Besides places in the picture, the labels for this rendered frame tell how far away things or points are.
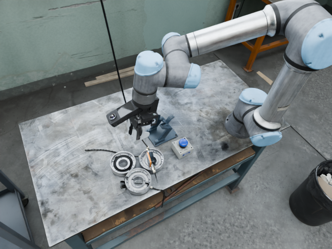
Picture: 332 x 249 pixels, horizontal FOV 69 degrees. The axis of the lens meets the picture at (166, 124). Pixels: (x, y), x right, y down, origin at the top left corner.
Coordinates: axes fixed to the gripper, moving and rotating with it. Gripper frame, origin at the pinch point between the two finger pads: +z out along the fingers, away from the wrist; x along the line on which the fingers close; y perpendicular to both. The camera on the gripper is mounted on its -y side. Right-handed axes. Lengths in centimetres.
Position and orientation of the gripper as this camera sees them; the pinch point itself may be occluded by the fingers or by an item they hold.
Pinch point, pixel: (131, 137)
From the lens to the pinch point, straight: 92.1
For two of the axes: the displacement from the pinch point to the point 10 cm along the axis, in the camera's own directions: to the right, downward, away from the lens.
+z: -1.9, 6.5, 7.3
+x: -4.8, -7.2, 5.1
